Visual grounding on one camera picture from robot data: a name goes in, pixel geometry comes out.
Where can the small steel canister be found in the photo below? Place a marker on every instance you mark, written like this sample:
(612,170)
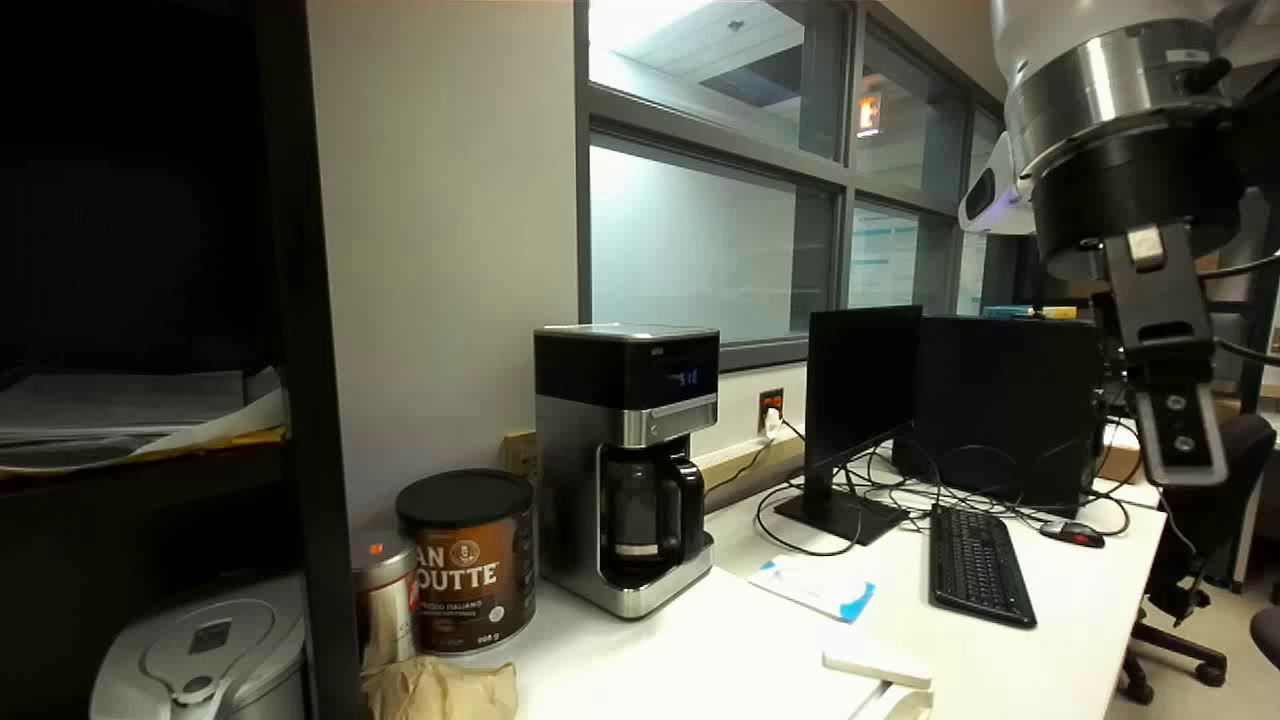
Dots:
(385,602)

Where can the black shelving unit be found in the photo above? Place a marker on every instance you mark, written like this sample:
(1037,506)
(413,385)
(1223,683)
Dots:
(160,202)

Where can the white silver countertop appliance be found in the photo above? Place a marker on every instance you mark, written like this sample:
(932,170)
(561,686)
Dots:
(201,661)

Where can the black computer mouse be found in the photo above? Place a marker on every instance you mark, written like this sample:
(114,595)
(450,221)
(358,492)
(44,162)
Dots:
(1076,532)

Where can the brown cardboard box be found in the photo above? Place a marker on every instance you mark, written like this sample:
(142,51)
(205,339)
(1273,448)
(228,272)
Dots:
(1120,458)

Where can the black computer keyboard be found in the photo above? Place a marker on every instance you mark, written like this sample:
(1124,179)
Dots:
(982,567)

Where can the black office chair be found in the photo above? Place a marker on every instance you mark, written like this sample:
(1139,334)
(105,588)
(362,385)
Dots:
(1223,522)

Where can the crumpled brown paper bag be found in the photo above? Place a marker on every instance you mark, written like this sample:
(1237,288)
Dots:
(441,689)

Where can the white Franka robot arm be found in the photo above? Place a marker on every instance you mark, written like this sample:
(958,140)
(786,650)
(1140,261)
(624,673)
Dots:
(1062,39)

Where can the large black computer monitor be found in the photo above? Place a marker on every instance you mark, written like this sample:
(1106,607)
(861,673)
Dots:
(1003,400)

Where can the white wall power outlet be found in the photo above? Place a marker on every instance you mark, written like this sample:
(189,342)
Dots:
(769,408)

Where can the brown Van Houtte coffee can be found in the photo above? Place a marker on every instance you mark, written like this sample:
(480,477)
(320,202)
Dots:
(469,572)

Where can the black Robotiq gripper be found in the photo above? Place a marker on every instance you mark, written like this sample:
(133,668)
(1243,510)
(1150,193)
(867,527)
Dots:
(1134,202)

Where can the stack of papers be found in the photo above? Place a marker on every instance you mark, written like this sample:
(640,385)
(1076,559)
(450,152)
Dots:
(122,413)

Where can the white blue paper envelope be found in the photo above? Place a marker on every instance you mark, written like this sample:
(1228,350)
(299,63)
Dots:
(817,584)

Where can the white flat box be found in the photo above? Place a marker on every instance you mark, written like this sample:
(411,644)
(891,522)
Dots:
(880,668)

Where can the black steel drip coffee maker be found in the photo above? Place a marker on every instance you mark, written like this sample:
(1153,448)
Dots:
(585,442)

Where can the black computer monitor on stand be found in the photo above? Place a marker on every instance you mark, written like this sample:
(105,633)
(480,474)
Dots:
(861,382)

